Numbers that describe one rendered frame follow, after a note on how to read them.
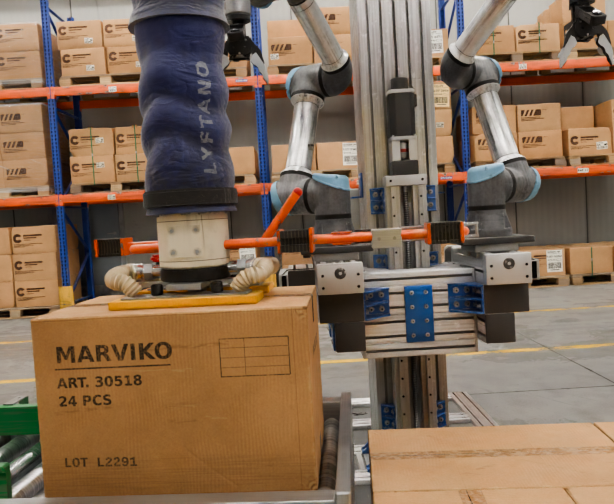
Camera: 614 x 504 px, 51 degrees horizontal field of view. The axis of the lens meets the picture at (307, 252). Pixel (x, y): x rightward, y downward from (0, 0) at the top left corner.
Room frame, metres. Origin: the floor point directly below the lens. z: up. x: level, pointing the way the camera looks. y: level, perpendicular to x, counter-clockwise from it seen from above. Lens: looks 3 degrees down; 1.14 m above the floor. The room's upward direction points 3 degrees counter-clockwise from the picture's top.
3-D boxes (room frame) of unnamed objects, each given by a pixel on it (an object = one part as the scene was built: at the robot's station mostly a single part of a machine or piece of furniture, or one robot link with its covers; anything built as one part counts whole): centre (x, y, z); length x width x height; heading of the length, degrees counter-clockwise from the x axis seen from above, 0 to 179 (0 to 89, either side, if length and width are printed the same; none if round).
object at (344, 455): (1.55, -0.07, 0.58); 0.70 x 0.03 x 0.06; 176
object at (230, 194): (1.58, 0.27, 1.19); 0.23 x 0.23 x 0.04
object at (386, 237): (1.54, -0.19, 1.07); 0.07 x 0.07 x 0.04; 86
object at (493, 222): (2.08, -0.59, 1.09); 0.15 x 0.15 x 0.10
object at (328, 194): (2.08, -0.08, 1.20); 0.13 x 0.12 x 0.14; 61
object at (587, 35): (1.92, -0.84, 1.66); 0.09 x 0.08 x 0.12; 1
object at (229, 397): (1.57, 0.29, 0.75); 0.60 x 0.40 x 0.40; 86
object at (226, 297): (1.48, 0.28, 0.97); 0.34 x 0.10 x 0.05; 86
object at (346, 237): (1.68, 0.07, 1.08); 0.93 x 0.30 x 0.04; 86
